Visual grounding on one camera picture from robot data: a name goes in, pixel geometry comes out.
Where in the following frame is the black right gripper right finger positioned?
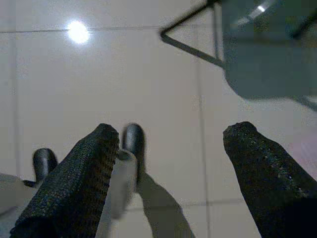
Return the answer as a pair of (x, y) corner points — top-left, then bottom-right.
(222, 121), (317, 238)

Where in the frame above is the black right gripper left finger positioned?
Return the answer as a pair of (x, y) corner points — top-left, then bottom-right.
(9, 123), (120, 238)

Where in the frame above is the black metal frame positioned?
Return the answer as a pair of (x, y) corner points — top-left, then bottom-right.
(159, 0), (225, 67)

